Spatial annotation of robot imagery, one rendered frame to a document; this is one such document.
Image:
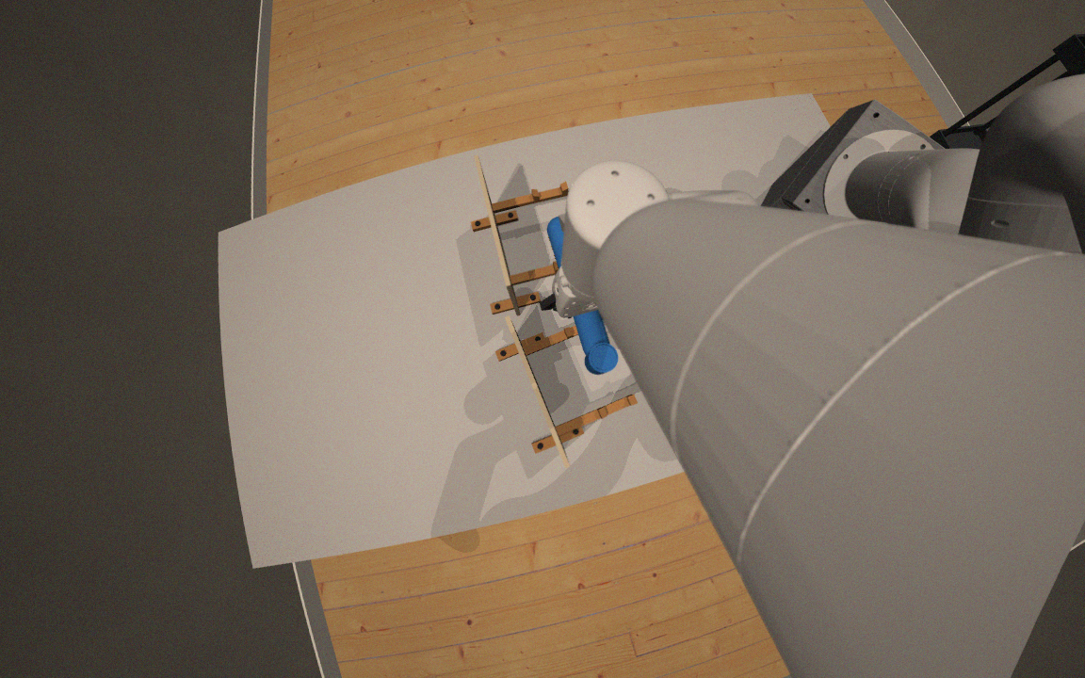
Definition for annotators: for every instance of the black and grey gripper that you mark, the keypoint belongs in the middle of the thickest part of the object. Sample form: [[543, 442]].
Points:
[[563, 301]]

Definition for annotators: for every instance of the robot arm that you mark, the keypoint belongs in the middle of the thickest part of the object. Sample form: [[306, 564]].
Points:
[[885, 425]]

